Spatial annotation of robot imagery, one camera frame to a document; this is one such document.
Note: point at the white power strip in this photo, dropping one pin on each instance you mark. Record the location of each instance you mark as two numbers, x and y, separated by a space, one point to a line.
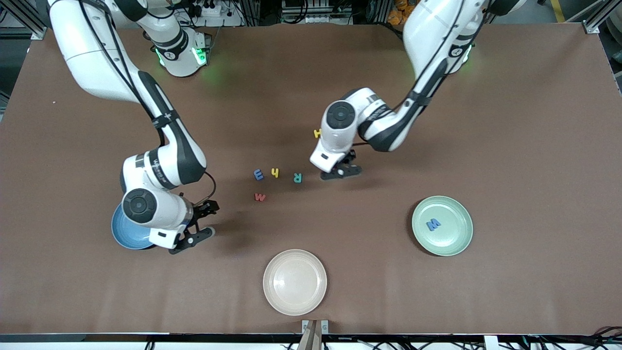
228 19

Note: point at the metal table edge bracket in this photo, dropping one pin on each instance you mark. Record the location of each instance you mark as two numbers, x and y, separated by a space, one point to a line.
324 326

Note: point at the black and white equipment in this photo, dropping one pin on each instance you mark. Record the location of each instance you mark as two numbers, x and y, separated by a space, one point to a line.
316 17

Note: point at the orange objects heap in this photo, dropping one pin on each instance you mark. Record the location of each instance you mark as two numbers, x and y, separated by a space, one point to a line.
396 17

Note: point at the aluminium frame profile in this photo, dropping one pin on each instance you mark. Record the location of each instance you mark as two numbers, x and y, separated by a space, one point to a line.
590 28
38 34

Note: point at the blue plate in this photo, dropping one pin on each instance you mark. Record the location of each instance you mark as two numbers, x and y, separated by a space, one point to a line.
121 238

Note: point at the blue foam capital E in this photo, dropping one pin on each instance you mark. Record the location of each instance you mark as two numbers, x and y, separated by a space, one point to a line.
258 174

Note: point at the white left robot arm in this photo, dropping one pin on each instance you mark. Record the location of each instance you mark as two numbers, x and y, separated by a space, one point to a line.
432 29

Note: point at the beige plate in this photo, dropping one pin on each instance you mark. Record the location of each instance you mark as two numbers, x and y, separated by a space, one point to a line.
295 282

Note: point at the light grey table post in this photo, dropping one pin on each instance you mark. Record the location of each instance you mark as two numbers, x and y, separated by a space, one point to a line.
491 343

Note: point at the teal foam capital R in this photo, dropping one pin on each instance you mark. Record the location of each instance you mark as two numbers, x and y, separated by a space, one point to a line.
297 178

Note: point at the blue foam capital W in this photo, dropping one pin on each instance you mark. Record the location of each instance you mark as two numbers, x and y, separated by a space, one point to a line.
433 224

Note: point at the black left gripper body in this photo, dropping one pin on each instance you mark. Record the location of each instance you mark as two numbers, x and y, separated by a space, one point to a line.
348 157

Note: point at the green plate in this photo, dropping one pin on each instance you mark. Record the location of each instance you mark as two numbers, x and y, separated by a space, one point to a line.
447 243

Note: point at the brown table mat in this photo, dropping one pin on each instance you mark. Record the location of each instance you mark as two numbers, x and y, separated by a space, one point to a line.
534 146

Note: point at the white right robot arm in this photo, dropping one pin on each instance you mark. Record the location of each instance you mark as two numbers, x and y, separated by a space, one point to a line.
160 165

